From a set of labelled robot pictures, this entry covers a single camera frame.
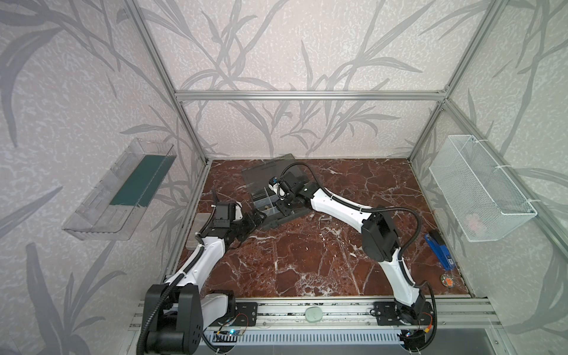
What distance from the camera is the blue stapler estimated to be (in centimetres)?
84

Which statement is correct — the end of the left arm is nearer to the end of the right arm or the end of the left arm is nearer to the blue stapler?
the end of the right arm

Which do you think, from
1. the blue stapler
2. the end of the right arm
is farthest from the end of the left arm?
the blue stapler
